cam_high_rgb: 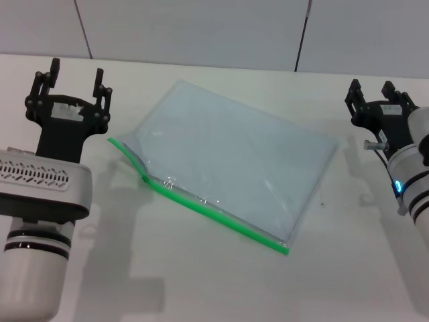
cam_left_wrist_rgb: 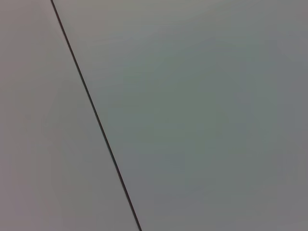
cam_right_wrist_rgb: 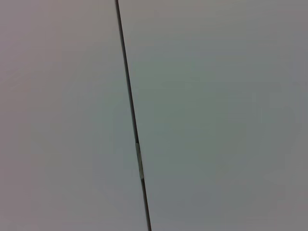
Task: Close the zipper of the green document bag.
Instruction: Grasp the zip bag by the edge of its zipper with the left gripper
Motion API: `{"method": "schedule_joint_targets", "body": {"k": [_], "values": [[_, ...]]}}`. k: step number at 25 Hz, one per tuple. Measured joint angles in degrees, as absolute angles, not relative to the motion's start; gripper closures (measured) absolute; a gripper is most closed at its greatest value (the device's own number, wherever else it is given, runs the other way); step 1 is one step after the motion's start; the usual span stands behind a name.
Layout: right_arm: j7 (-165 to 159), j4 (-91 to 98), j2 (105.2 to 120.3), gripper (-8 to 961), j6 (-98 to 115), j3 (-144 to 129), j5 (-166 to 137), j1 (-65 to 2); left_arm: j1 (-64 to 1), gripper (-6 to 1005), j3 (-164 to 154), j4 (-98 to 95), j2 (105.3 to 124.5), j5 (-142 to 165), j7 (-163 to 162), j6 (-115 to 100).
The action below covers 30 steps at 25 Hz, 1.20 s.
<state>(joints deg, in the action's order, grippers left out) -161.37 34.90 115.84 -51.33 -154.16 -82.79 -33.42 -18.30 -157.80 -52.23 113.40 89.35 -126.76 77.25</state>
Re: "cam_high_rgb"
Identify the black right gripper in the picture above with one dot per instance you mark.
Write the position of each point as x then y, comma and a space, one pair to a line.
392, 127

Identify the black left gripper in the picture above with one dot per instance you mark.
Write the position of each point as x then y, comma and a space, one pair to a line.
63, 134

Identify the green zipper slider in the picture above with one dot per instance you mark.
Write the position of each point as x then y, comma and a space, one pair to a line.
145, 178

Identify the clear green-zipper document bag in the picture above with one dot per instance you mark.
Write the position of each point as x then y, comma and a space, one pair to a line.
228, 151

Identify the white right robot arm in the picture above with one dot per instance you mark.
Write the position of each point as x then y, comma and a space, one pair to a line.
415, 188

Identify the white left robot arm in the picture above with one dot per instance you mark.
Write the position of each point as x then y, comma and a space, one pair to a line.
33, 268

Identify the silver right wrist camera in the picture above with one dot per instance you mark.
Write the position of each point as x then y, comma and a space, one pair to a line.
420, 124

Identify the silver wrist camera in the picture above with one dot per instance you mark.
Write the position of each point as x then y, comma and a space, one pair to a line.
420, 124
40, 191

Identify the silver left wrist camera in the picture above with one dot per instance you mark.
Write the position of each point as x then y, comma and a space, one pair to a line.
40, 191

